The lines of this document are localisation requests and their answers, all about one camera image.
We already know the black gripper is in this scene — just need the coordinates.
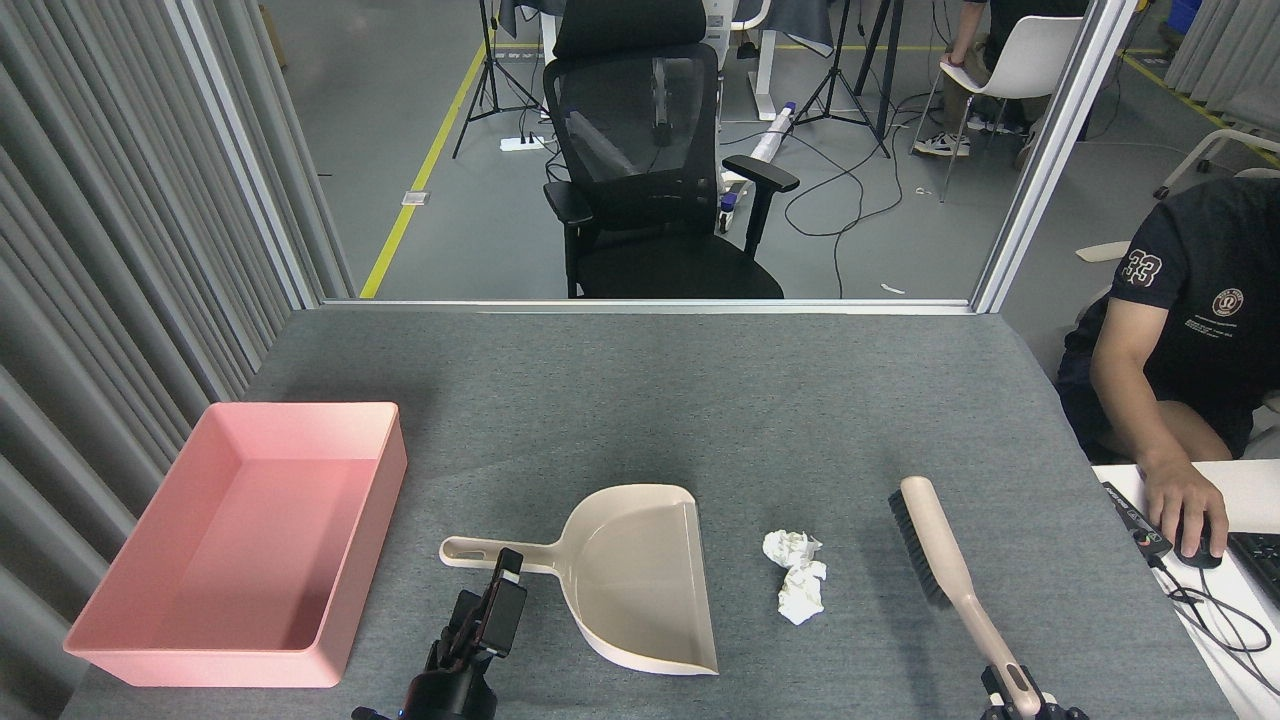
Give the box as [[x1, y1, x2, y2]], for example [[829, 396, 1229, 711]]
[[400, 548, 528, 720]]

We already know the beige brush with black bristles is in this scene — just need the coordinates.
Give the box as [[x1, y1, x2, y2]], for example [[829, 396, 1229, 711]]
[[888, 476, 1046, 717]]

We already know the beige plastic dustpan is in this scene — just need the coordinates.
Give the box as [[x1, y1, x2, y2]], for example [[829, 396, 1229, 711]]
[[440, 484, 720, 676]]

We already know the black computer mouse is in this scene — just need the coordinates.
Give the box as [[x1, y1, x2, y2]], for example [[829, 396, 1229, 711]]
[[1175, 520, 1224, 569]]

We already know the white paper ball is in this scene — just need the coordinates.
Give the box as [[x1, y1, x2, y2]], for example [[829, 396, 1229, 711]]
[[763, 529, 824, 569], [778, 560, 829, 626]]

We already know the pink plastic bin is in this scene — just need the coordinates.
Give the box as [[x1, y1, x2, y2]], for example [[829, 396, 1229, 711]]
[[63, 402, 409, 689]]

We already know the person's hand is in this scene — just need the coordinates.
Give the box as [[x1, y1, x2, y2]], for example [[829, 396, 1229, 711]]
[[1140, 460, 1230, 557]]

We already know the black device with red button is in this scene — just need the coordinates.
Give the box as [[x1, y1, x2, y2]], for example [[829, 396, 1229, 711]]
[[1102, 482, 1173, 557]]

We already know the black keyboard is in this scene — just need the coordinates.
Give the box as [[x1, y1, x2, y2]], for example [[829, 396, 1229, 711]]
[[1226, 531, 1280, 606]]

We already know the white desk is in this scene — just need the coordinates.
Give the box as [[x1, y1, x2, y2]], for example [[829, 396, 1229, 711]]
[[1092, 459, 1280, 720]]

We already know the seated person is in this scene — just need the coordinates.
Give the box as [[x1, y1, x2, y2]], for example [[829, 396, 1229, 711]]
[[1055, 178, 1280, 466]]

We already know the black mesh office chair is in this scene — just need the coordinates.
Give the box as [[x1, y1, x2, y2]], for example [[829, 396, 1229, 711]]
[[543, 0, 801, 299]]

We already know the grey curtain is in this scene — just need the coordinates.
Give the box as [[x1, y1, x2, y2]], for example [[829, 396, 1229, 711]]
[[1165, 0, 1280, 131], [0, 0, 356, 720]]

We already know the black tripod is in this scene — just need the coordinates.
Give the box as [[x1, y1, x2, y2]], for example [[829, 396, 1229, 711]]
[[452, 0, 546, 159], [795, 0, 904, 159]]

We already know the white and purple tube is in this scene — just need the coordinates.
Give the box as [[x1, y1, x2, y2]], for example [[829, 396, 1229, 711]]
[[718, 100, 798, 233]]

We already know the white wheeled chair base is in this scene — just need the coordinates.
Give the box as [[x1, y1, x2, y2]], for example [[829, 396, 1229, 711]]
[[1153, 128, 1280, 201]]

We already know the person on white chair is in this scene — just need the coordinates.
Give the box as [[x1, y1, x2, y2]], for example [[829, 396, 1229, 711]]
[[912, 0, 1091, 158]]

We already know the white stand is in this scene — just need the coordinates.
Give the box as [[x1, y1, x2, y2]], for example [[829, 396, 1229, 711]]
[[700, 0, 791, 121]]

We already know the white plastic chair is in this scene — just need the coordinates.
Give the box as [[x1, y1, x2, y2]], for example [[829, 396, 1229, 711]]
[[912, 15, 1086, 204]]

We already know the black desk cable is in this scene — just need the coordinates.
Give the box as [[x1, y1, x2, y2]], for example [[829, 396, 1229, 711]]
[[1148, 553, 1280, 696]]

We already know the silver frame rail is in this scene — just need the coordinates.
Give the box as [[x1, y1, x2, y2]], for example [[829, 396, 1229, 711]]
[[320, 297, 976, 316]]

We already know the black floor cable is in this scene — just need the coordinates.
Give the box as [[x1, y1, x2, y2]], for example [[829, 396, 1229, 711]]
[[720, 90, 936, 299]]

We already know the silver frame post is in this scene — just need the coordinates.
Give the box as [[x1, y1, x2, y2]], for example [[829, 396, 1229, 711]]
[[165, 0, 323, 309], [972, 0, 1141, 313]]

